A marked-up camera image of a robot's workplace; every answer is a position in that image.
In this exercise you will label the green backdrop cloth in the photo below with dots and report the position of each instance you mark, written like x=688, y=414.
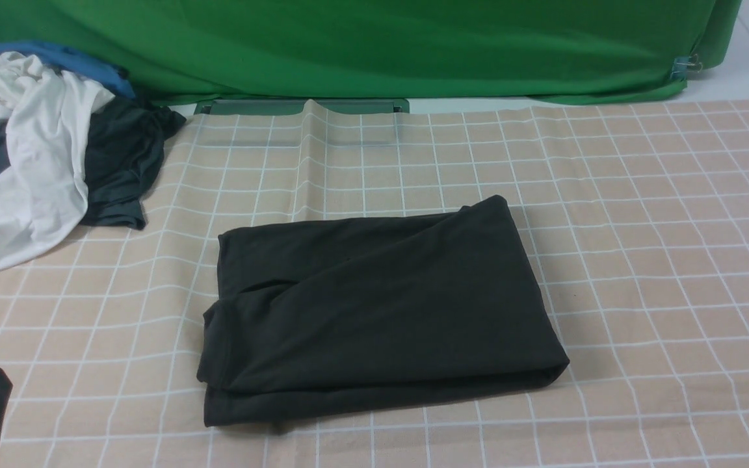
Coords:
x=565, y=52

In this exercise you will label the dark teal garment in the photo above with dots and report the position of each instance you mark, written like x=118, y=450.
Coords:
x=123, y=158

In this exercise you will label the blue binder clip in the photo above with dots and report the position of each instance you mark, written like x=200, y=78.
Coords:
x=684, y=66

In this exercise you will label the beige checkered tablecloth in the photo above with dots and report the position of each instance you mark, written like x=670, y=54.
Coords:
x=635, y=220

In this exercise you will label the dark gray long-sleeved shirt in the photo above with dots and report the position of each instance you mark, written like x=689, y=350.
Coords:
x=321, y=318

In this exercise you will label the white crumpled shirt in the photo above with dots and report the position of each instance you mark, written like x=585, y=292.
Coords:
x=46, y=116

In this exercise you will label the blue garment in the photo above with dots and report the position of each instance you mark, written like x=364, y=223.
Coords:
x=112, y=77

